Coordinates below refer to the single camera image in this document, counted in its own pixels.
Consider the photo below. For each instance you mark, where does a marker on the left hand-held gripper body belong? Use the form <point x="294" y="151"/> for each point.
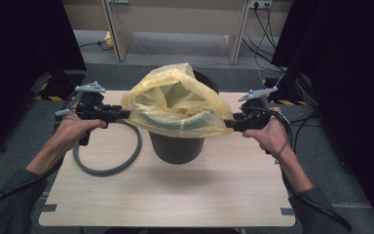
<point x="91" y="104"/>

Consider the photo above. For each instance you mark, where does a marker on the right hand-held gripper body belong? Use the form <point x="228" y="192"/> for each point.
<point x="256" y="115"/>

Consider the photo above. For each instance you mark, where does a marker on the yellow trash bag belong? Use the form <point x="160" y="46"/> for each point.
<point x="175" y="97"/>

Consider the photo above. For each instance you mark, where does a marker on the black trash can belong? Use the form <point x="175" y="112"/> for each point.
<point x="177" y="149"/>

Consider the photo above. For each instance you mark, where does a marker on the person's right hand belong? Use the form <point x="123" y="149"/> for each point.
<point x="272" y="138"/>

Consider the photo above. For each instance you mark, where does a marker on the person's left hand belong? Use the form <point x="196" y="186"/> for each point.
<point x="71" y="133"/>

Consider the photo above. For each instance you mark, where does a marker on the black stand base striped tape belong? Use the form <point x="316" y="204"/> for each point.
<point x="55" y="86"/>
<point x="289" y="94"/>

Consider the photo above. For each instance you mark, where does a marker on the small yellow item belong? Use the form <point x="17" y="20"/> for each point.
<point x="108" y="39"/>

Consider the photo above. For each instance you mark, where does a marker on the black curtain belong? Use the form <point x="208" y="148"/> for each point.
<point x="16" y="48"/>
<point x="347" y="81"/>

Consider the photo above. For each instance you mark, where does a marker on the beige desk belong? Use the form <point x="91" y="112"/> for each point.
<point x="175" y="16"/>

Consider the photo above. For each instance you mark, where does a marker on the white wall socket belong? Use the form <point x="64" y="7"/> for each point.
<point x="259" y="3"/>

